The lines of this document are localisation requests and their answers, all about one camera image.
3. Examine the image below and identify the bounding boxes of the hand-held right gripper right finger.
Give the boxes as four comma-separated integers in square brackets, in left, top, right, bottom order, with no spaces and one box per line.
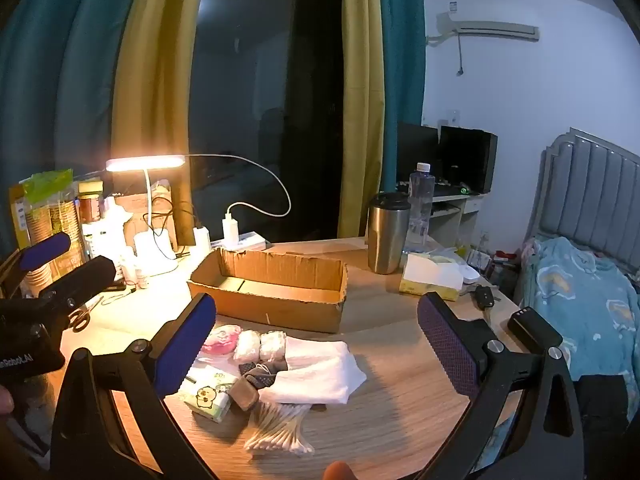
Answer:
[416,291,586,480]

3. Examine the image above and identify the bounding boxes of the white power strip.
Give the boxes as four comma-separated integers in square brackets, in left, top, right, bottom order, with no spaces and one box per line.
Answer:
[212,232,267,252]

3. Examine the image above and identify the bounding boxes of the brown cardboard sheet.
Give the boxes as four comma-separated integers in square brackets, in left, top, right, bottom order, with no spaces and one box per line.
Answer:
[115,182,173,251]

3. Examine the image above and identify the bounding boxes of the yellow tissue box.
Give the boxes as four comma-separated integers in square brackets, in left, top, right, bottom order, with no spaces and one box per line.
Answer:
[398,252,465,302]

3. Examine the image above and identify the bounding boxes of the clear plastic water bottle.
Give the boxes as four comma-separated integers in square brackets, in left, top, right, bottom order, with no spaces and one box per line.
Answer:
[407,162,433,253]

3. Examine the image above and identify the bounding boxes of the white charging cable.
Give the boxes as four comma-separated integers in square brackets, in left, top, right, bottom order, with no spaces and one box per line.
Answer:
[186,153,292,219]

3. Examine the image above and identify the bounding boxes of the teal curtain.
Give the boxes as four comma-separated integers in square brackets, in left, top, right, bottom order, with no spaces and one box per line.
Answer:
[0,0,146,256]
[375,0,426,181]

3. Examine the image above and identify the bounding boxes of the white towel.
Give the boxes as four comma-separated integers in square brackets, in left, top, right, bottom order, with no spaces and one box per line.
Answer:
[257,336,368,406]

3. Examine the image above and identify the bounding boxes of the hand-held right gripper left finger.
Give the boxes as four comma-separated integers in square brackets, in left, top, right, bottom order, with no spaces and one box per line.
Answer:
[50,292,218,480]

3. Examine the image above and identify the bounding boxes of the brown cardboard box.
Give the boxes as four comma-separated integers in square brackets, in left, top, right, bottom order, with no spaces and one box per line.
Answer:
[186,247,348,335]

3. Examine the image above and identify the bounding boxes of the grey padded headboard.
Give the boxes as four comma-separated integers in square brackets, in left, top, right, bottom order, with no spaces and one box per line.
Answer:
[530,127,640,281]

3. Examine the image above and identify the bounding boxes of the pack of paper cups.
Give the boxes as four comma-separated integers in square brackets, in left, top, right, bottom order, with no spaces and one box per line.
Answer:
[10,170,86,286]

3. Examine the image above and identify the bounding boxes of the air conditioner cord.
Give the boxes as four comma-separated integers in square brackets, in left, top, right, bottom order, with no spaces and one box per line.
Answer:
[452,30,466,77]

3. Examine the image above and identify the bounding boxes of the bag of cotton swabs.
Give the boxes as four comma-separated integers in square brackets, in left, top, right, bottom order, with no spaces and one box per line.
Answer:
[243,402,316,457]

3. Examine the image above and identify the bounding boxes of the person's right hand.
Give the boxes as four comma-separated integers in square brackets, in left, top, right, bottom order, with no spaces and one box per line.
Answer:
[324,461,357,480]

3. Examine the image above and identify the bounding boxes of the white lotion bottle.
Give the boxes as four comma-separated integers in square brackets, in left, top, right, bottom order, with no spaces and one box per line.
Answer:
[102,195,133,226]

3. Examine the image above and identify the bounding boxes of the black computer monitor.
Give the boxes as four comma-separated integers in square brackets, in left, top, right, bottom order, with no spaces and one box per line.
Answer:
[439,125,498,195]
[396,121,441,183]

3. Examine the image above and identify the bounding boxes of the black car key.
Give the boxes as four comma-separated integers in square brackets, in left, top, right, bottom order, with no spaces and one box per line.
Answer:
[472,284,496,311]

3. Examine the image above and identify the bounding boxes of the white computer desk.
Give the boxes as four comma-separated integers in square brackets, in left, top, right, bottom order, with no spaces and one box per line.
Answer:
[430,192,485,248]

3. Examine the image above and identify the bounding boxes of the white air conditioner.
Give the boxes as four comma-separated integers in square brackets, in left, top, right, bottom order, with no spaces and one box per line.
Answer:
[436,10,541,43]

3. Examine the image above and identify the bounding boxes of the black cable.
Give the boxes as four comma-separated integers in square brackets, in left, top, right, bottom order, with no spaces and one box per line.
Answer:
[149,196,201,241]

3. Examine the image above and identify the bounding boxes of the brown jar with lid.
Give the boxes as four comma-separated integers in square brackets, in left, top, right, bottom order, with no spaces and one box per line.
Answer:
[77,180,106,226]

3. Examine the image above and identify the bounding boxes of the pink fluffy sponge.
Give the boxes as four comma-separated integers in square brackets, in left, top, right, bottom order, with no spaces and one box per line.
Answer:
[202,324,243,358]

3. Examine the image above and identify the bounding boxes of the blue printed blanket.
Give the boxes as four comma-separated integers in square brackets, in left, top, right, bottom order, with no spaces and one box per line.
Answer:
[520,235,640,386]

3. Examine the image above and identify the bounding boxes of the cartoon print tissue pack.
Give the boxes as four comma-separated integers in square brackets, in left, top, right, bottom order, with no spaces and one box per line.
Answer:
[178,365,238,423]

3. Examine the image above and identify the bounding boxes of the yellow curtain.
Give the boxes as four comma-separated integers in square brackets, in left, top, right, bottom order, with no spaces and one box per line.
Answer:
[111,0,211,251]
[337,0,386,238]

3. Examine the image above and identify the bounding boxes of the black handled scissors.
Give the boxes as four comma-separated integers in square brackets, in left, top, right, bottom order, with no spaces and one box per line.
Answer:
[70,295,103,333]

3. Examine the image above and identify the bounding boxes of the brown sponge pad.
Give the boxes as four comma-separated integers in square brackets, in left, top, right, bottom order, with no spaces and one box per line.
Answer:
[227,376,261,411]

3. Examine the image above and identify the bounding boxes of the stainless steel tumbler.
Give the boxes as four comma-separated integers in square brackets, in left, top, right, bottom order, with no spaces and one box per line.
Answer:
[367,192,412,275]

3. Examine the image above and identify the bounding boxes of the white perforated basket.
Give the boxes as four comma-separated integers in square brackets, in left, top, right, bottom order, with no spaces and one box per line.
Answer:
[82,222,126,261]

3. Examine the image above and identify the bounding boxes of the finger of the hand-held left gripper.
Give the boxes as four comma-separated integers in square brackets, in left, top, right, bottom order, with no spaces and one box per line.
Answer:
[0,231,72,301]
[34,255,117,332]

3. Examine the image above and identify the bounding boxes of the dark cloth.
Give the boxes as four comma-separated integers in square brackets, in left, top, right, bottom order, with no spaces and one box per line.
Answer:
[575,375,628,441]

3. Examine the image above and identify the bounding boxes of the white round device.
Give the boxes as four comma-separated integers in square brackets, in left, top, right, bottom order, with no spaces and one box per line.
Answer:
[457,259,481,286]

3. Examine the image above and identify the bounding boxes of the white desk lamp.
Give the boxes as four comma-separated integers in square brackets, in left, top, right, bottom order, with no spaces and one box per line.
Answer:
[105,154,188,278]

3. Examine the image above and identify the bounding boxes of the dark glass window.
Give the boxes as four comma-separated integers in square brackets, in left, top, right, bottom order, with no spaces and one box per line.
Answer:
[187,0,346,243]

